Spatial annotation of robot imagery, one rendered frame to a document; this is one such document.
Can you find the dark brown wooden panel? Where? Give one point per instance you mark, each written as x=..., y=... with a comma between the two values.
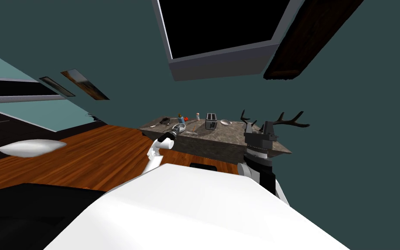
x=311, y=38

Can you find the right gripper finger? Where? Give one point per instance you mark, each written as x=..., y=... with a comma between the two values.
x=248, y=128
x=269, y=128

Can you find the black antler ornament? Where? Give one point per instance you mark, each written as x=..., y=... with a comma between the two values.
x=290, y=121

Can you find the grey stone table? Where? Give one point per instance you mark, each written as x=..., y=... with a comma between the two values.
x=227, y=134

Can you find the large grey framed window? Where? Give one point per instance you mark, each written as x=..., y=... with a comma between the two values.
x=220, y=24

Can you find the wide white framed window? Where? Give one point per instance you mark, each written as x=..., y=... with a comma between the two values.
x=12, y=89

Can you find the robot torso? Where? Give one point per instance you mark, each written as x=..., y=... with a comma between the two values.
x=193, y=211

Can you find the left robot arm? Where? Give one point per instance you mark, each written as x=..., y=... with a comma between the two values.
x=155, y=152

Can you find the silver spoon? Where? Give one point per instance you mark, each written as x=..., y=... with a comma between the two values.
x=154, y=125

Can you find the dark wall picture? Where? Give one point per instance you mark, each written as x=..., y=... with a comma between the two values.
x=57, y=86

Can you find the blue bottle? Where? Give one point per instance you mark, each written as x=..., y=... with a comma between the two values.
x=181, y=119

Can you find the silver bowl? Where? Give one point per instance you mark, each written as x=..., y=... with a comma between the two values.
x=225, y=122

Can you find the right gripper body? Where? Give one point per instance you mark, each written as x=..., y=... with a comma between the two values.
x=259, y=140

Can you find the black small object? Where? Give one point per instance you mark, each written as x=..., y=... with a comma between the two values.
x=165, y=121

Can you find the silver toaster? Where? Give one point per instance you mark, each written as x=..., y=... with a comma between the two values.
x=211, y=121

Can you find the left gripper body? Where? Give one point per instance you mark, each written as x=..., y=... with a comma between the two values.
x=180, y=129

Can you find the white oval cushion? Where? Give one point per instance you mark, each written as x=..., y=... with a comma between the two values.
x=30, y=147

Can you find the brown wall picture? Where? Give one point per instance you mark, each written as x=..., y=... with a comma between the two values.
x=85, y=85

